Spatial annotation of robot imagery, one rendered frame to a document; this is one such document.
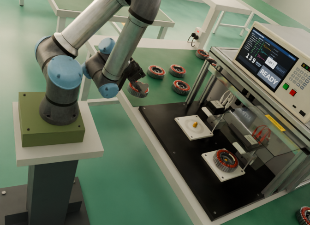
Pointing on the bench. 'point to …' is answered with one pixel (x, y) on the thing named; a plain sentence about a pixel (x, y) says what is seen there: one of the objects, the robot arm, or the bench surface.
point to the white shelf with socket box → (221, 2)
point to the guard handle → (240, 136)
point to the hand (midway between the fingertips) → (139, 88)
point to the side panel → (304, 180)
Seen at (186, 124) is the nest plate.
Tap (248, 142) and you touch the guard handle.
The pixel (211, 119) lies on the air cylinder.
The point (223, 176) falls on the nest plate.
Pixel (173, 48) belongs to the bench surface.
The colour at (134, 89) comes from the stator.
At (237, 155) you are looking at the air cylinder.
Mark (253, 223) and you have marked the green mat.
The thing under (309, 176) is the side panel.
